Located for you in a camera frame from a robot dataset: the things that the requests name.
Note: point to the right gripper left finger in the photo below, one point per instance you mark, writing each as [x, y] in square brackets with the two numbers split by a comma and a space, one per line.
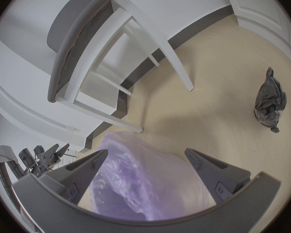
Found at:
[80, 176]

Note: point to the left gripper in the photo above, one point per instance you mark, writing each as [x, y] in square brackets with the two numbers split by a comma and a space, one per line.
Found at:
[46, 161]

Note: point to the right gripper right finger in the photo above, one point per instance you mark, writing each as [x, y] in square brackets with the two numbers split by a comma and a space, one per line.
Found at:
[218, 176]

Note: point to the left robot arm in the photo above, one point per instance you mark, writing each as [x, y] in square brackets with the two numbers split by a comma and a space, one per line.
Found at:
[25, 155]

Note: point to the purple plastic bag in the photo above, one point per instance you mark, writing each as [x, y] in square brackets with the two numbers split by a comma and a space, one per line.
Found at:
[140, 176]

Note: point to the crumpled black plastic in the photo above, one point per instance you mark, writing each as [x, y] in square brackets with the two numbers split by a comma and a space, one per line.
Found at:
[269, 101]

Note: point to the white chest of drawers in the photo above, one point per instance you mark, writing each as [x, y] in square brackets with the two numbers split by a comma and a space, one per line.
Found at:
[71, 157]

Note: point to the white desk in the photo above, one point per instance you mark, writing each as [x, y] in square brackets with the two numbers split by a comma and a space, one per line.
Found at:
[14, 98]

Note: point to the white chair with grey seat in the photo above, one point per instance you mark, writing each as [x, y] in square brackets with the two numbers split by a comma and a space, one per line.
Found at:
[68, 42]

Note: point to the white panelled door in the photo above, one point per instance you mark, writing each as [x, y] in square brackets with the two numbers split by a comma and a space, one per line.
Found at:
[262, 11]

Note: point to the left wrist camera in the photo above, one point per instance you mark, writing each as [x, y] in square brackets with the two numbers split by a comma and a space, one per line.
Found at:
[39, 149]

